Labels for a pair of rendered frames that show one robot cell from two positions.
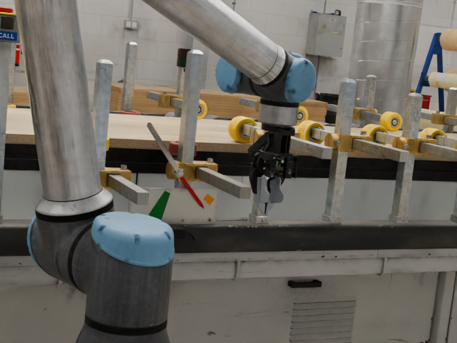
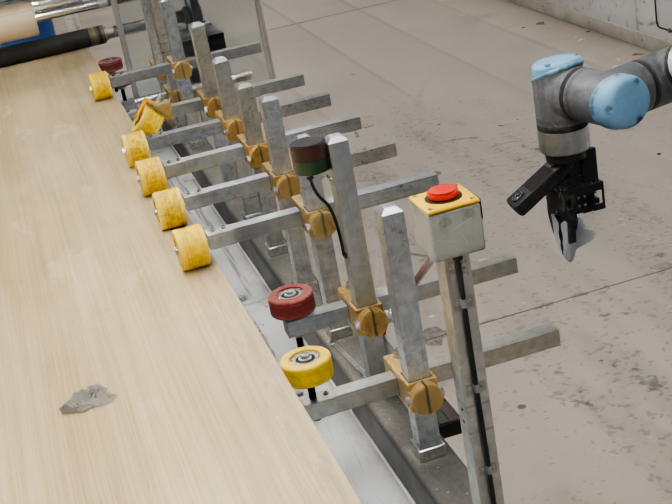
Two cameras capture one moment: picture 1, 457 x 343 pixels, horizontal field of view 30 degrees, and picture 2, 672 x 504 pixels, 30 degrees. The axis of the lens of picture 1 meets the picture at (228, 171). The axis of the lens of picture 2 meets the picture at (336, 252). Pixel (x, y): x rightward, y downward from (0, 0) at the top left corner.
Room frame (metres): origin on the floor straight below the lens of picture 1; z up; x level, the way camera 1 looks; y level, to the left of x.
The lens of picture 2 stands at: (1.88, 2.04, 1.77)
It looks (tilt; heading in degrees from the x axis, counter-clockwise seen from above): 22 degrees down; 284
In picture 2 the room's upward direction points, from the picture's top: 11 degrees counter-clockwise
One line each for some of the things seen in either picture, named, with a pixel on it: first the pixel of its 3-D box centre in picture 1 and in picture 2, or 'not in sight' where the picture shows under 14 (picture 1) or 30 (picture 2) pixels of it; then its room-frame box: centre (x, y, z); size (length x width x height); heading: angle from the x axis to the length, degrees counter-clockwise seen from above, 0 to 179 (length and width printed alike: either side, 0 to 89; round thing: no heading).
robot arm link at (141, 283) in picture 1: (128, 266); not in sight; (1.50, 0.16, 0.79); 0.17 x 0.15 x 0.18; 41
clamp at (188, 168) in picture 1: (191, 170); (361, 310); (2.33, 0.10, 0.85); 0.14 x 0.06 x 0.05; 116
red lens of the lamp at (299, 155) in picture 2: (188, 53); (308, 149); (2.36, 0.14, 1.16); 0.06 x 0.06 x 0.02
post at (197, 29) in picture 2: not in sight; (215, 112); (2.87, -1.00, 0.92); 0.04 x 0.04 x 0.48; 26
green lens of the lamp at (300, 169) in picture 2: (187, 62); (310, 163); (2.36, 0.14, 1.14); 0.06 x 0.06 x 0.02
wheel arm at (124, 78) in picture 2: not in sight; (180, 64); (3.11, -1.48, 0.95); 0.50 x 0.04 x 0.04; 26
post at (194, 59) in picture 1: (187, 138); (358, 267); (2.32, 0.12, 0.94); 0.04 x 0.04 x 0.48; 26
